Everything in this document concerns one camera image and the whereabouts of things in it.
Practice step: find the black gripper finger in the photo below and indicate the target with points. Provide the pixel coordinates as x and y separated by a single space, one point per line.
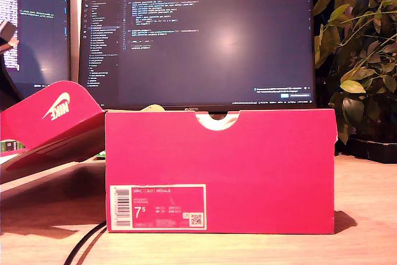
7 91

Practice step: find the red Nike shoebox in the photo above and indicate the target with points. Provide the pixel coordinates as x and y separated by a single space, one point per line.
232 168

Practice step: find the green patterned box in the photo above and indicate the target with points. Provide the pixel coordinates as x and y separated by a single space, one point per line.
12 145

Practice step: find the computer monitor with purple window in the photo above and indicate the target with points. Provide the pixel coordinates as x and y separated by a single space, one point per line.
40 44

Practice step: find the pale yellow round object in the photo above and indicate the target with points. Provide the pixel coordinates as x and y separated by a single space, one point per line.
152 108

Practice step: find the large Huawei computer monitor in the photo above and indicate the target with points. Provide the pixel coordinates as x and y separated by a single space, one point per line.
201 44

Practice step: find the green leafy plant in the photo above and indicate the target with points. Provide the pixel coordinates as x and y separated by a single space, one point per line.
356 60

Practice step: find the black plant tray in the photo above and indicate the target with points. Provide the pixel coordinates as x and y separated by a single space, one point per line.
366 150

